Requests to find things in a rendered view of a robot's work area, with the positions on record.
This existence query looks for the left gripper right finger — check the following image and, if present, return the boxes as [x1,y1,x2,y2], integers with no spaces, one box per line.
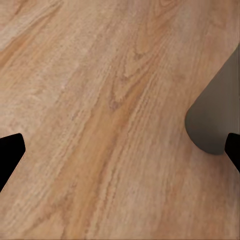
[224,132,240,172]

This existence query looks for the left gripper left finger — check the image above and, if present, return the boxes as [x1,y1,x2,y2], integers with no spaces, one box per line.
[0,133,26,192]

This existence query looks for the trash can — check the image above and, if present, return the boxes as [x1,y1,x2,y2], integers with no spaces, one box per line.
[185,45,240,155]

